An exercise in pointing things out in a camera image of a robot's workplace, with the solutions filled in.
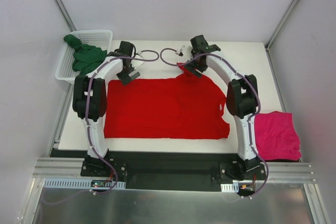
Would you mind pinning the right aluminium corner post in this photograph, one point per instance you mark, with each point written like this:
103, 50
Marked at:
285, 17

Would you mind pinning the left aluminium corner post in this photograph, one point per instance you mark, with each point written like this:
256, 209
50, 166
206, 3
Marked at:
65, 14

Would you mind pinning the left white cable duct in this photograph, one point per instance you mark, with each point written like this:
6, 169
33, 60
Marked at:
68, 183

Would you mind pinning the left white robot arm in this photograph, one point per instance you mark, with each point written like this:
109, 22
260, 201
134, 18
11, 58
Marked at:
90, 94

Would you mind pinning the aluminium frame rail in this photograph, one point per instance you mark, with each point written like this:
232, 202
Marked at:
279, 172

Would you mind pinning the green t shirt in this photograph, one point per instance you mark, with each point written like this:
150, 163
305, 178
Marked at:
87, 58

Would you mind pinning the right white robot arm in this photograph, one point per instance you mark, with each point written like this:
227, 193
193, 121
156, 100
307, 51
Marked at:
242, 102

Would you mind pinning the aluminium corner post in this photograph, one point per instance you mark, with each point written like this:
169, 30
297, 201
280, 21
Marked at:
285, 17
65, 14

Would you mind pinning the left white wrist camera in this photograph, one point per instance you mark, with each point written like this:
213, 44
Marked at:
138, 60

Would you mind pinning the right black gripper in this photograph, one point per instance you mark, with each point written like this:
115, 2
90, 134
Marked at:
193, 68

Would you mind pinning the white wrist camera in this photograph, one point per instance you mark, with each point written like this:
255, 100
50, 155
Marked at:
138, 60
184, 54

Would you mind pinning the red t shirt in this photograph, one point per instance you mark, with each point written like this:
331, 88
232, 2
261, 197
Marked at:
186, 107

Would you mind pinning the pink folded t shirt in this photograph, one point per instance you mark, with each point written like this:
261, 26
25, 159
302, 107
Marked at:
276, 137

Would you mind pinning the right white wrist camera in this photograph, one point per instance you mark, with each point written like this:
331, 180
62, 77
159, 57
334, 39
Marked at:
184, 54

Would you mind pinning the right white cable duct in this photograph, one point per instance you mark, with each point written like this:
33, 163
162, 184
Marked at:
230, 188

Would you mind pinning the white cable duct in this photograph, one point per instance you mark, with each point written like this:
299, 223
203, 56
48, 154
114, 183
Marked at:
68, 183
230, 188

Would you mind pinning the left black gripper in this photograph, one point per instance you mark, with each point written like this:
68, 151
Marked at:
126, 74

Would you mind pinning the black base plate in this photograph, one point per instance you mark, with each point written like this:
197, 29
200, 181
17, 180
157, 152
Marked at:
168, 171

